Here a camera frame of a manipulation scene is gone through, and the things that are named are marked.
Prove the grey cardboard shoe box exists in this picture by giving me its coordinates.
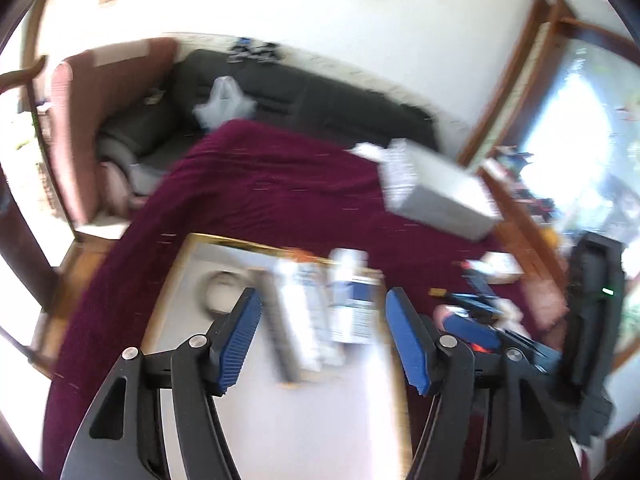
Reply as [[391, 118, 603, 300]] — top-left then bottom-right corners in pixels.
[[378, 138, 503, 242]]

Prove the black handheld device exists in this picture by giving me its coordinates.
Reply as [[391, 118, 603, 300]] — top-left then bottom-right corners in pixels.
[[227, 37, 255, 63], [252, 41, 284, 64]]

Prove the black sofa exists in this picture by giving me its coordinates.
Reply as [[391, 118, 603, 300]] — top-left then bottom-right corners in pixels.
[[97, 49, 438, 196]]

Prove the blue white medicine box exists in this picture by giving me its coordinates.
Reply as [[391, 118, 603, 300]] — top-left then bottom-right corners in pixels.
[[327, 270, 385, 346]]

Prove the white plastic bottle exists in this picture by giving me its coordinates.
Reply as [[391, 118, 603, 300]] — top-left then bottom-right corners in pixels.
[[332, 248, 369, 281]]

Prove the white beige small box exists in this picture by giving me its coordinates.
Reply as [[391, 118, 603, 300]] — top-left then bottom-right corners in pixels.
[[479, 252, 524, 283]]

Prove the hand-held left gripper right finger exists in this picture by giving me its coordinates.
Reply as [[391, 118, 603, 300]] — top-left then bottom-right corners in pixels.
[[385, 287, 583, 480]]

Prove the brick pattern wooden ledge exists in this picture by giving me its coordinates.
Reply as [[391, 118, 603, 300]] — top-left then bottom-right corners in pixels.
[[480, 165, 571, 331]]

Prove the white plastic bag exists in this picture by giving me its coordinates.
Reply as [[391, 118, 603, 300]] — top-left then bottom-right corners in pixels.
[[194, 76, 257, 128]]

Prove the pink armchair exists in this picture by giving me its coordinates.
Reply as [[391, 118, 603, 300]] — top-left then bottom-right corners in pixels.
[[47, 37, 181, 226]]

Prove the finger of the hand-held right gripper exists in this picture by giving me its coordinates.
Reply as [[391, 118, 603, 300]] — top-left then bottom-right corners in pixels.
[[442, 310, 506, 356], [449, 290, 508, 322]]

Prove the black tape roll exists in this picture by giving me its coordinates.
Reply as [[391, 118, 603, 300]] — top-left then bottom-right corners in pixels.
[[202, 270, 247, 317]]

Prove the long white box orange end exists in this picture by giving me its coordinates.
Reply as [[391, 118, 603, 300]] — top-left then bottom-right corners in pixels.
[[274, 250, 347, 372]]

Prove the wooden window frame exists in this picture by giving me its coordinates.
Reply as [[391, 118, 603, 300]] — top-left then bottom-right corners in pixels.
[[457, 0, 640, 171]]

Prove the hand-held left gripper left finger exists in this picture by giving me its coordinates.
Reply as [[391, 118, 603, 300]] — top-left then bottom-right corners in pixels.
[[60, 287, 263, 480]]

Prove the shallow cardboard box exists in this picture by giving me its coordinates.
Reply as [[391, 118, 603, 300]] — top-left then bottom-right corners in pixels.
[[140, 232, 416, 480]]

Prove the maroon blanket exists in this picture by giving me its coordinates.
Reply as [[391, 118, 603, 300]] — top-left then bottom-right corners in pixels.
[[42, 120, 571, 480]]

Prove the dark wooden frame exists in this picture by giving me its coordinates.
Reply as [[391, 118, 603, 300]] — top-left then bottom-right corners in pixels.
[[0, 55, 66, 306]]

